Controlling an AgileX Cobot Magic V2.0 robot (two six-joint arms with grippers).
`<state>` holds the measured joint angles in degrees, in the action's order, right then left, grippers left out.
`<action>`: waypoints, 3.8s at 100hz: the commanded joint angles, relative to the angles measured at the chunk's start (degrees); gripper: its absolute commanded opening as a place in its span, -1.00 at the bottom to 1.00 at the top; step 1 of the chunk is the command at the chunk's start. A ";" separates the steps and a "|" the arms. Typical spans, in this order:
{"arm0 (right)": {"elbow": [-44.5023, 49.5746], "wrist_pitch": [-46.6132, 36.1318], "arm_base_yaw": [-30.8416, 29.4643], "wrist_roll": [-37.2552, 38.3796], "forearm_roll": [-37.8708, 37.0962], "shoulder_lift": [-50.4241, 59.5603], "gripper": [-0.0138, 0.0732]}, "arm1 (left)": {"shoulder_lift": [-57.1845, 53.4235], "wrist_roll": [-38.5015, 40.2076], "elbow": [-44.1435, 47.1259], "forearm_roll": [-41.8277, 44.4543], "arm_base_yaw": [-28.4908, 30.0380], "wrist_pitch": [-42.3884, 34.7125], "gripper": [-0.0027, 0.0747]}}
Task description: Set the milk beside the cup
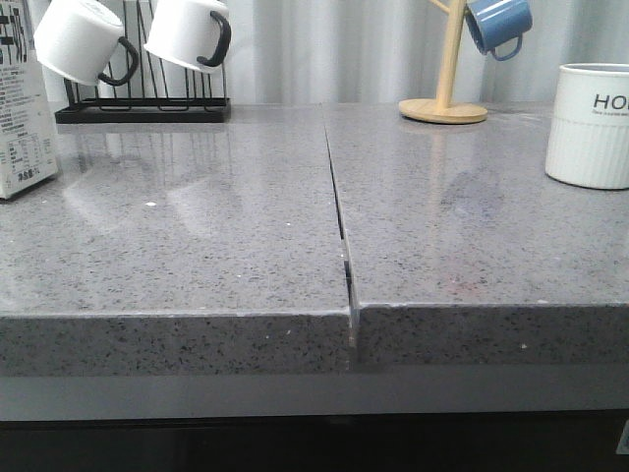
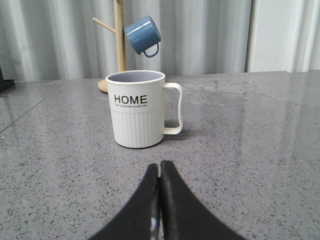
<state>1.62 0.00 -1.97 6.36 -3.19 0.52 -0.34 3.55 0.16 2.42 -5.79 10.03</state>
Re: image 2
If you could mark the black wire mug rack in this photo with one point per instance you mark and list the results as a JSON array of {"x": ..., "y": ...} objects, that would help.
[{"x": 5, "y": 84}]

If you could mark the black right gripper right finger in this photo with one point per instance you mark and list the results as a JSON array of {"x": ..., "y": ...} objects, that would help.
[{"x": 184, "y": 216}]

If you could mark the blue enamel mug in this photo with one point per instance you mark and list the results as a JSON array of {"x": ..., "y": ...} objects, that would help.
[{"x": 143, "y": 35}]

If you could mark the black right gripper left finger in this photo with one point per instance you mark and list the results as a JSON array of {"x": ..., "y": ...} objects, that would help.
[{"x": 139, "y": 219}]

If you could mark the white HOME mug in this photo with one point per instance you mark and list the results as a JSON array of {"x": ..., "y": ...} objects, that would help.
[{"x": 137, "y": 107}]

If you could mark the wooden mug tree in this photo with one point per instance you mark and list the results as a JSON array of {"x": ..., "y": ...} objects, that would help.
[{"x": 118, "y": 6}]

